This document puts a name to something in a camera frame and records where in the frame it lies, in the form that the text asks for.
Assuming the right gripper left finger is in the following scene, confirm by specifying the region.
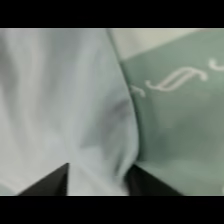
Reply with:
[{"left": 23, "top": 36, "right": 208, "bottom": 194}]
[{"left": 18, "top": 162, "right": 70, "bottom": 197}]

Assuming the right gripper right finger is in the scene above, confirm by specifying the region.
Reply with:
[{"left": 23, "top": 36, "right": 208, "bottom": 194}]
[{"left": 125, "top": 163, "right": 185, "bottom": 197}]

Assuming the pale blue shirt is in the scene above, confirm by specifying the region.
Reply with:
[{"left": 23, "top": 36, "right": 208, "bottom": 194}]
[{"left": 0, "top": 27, "right": 142, "bottom": 197}]

